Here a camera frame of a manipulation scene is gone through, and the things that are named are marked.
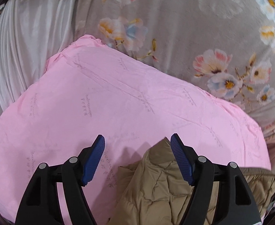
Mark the white curtain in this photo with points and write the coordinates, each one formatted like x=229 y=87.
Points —
x=22 y=39

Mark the olive quilted jacket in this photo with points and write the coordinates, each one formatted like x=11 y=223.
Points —
x=151 y=192

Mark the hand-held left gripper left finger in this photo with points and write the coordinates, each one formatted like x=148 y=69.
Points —
x=93 y=161

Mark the pink blanket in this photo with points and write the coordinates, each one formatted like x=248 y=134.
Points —
x=104 y=98

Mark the grey floral bed sheet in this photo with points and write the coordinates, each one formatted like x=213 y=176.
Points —
x=186 y=28

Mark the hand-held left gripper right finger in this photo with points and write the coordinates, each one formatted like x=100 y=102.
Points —
x=182 y=159

